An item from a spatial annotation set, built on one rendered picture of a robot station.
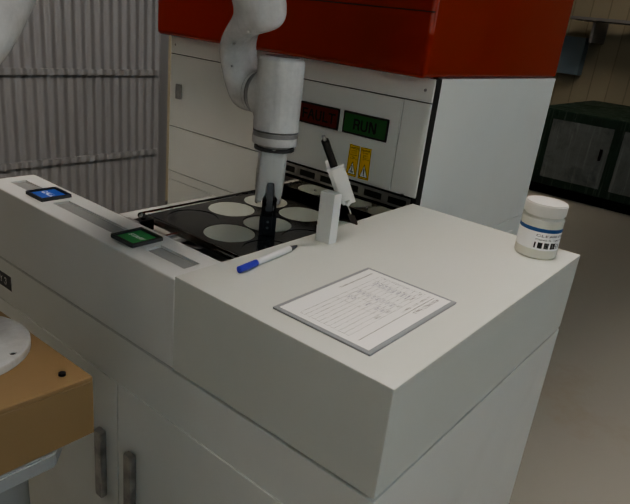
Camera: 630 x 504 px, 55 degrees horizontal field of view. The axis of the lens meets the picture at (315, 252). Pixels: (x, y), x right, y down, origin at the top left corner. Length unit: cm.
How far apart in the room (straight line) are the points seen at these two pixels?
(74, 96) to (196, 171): 177
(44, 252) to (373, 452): 68
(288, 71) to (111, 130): 255
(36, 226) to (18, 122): 221
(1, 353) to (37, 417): 10
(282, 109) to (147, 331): 45
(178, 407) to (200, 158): 94
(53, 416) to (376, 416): 36
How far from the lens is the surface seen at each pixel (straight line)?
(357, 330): 73
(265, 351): 74
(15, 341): 83
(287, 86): 109
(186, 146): 176
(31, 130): 336
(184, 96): 175
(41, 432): 76
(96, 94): 350
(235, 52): 114
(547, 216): 108
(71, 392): 75
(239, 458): 86
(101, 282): 99
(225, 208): 134
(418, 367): 68
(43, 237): 112
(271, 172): 111
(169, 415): 95
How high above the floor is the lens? 131
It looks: 21 degrees down
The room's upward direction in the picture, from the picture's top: 7 degrees clockwise
